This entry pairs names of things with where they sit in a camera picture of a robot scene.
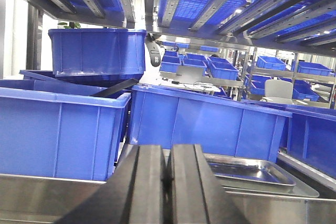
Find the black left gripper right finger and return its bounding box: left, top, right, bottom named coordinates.
left=167, top=144, right=249, bottom=223

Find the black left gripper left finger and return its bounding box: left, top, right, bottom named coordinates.
left=56, top=145, right=165, bottom=223

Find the silver metal tray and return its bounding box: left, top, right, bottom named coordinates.
left=205, top=154, right=296, bottom=193

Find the blue bin upper centre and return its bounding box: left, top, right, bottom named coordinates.
left=128, top=84, right=292, bottom=162

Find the silver tray lower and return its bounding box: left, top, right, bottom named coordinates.
left=223, top=172, right=320, bottom=198

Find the grey laptop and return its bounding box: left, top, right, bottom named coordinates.
left=174, top=66, right=203, bottom=84

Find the blue bin upper right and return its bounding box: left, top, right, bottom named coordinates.
left=286, top=105, right=335, bottom=178

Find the white chair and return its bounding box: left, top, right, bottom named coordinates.
left=261, top=79, right=293, bottom=104

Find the stacked blue bin upper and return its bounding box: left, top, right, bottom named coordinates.
left=48, top=28, right=146, bottom=81

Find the overhead shelf rack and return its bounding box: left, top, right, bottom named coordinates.
left=0, top=0, right=336, bottom=57

